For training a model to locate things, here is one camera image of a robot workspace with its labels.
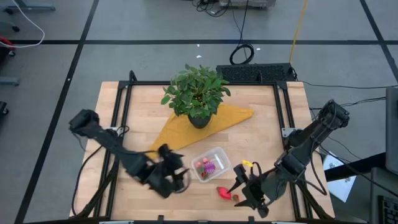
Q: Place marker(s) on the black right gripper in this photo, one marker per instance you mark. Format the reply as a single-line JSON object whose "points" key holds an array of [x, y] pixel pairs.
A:
{"points": [[265, 188]]}

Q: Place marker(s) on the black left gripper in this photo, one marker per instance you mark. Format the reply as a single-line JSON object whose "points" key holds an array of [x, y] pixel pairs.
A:
{"points": [[161, 174]]}

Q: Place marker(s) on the purple white striped toy ball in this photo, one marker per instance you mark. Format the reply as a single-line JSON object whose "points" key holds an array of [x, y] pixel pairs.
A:
{"points": [[210, 168]]}

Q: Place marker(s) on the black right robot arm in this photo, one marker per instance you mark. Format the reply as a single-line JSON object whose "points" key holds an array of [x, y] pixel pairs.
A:
{"points": [[314, 130]]}

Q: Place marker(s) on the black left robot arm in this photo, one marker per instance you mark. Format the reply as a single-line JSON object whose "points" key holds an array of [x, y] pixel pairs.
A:
{"points": [[102, 137]]}

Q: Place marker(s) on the clear plastic tupperware container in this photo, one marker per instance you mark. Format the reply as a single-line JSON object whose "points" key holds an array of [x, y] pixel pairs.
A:
{"points": [[222, 158]]}

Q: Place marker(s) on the yellow cloth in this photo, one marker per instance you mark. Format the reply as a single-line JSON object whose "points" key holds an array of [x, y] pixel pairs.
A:
{"points": [[230, 116]]}

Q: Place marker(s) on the green plant in black pot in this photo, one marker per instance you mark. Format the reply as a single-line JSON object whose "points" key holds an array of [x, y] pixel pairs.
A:
{"points": [[196, 93]]}

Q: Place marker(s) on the white paper sheet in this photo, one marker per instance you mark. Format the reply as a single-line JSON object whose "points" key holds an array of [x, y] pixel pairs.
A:
{"points": [[340, 186]]}

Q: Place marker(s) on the black desk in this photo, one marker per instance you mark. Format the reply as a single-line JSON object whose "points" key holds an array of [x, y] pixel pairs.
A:
{"points": [[357, 165]]}

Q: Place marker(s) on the black mesh computer box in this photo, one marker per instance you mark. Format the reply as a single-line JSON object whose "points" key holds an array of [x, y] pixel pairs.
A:
{"points": [[242, 73]]}

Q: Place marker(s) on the black keyboard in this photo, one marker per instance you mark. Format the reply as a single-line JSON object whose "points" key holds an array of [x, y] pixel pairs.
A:
{"points": [[388, 210]]}

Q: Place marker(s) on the grey floor device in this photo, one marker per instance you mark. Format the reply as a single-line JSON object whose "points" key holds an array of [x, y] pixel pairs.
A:
{"points": [[245, 3]]}

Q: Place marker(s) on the black caster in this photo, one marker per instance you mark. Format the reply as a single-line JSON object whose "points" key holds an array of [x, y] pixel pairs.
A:
{"points": [[3, 109]]}

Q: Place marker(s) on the grey metal floor leg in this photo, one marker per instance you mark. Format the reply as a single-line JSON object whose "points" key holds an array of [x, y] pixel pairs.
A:
{"points": [[9, 81]]}

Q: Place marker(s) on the grey chair base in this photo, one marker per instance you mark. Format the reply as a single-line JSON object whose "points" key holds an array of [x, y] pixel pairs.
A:
{"points": [[31, 7]]}

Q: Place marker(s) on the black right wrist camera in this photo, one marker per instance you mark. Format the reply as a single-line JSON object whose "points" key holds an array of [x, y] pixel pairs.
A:
{"points": [[241, 174]]}

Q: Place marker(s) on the black aluminium table frame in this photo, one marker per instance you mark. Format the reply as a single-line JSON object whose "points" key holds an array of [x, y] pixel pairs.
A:
{"points": [[149, 83]]}

